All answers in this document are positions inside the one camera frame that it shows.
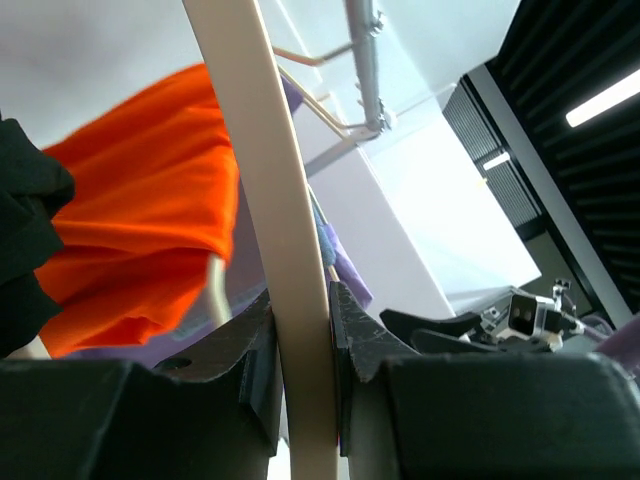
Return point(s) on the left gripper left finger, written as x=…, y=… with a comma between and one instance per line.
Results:
x=211, y=411

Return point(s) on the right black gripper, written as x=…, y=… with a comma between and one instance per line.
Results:
x=444, y=336

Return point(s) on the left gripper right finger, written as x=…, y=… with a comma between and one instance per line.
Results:
x=404, y=414

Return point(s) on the black trousers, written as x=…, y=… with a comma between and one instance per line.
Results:
x=34, y=188

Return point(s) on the pink wooden hanger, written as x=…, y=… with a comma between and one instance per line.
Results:
x=235, y=46

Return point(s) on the wooden hanger under lilac shirt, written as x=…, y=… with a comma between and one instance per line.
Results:
x=308, y=99

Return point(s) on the wooden hanger under blue shorts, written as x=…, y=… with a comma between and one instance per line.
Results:
x=313, y=61

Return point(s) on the blue-grey shorts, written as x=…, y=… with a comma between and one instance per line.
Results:
x=327, y=250

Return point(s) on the lilac purple shirt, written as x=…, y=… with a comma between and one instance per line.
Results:
x=245, y=280

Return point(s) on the orange shorts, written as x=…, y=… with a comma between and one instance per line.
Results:
x=156, y=197

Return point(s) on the black slatted ceiling panel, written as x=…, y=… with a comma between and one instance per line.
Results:
x=581, y=182

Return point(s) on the ceiling strip light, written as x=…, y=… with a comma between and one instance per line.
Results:
x=608, y=98

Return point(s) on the grey metal clothes rack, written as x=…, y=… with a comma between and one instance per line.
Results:
x=364, y=25

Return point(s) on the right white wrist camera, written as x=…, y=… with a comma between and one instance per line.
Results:
x=518, y=320

